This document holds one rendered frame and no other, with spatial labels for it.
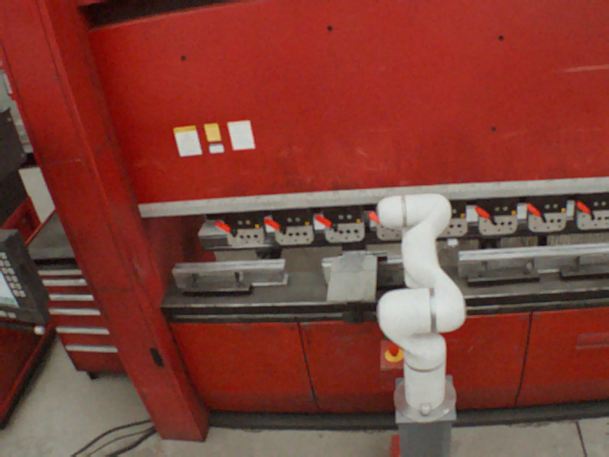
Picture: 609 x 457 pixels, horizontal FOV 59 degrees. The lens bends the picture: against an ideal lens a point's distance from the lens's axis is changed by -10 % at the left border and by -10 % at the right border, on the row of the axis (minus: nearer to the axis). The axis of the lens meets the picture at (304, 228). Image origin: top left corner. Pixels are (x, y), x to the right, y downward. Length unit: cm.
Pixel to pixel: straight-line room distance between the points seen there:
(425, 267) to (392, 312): 17
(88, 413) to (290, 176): 200
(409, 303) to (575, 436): 172
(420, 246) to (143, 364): 155
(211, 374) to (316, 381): 50
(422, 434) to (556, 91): 122
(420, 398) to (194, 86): 129
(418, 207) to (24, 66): 140
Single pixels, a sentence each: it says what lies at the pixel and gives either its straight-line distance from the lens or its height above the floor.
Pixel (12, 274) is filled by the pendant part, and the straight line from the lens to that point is 203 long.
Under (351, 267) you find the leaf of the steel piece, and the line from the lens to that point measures 230.
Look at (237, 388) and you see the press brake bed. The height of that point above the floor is 34.
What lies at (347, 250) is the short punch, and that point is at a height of 103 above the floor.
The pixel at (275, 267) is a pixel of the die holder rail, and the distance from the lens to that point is 246.
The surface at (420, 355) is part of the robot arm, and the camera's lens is 160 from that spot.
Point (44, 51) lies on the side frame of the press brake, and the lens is 206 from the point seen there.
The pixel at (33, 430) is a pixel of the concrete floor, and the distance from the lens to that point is 365.
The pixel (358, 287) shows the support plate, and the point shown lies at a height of 100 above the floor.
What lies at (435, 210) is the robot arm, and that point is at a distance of 176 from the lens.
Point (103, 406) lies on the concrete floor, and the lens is 354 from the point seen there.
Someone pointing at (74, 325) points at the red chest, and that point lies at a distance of 335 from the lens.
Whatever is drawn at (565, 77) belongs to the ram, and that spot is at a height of 173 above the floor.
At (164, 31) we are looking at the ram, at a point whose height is 201.
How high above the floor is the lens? 241
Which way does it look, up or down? 33 degrees down
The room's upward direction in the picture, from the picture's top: 10 degrees counter-clockwise
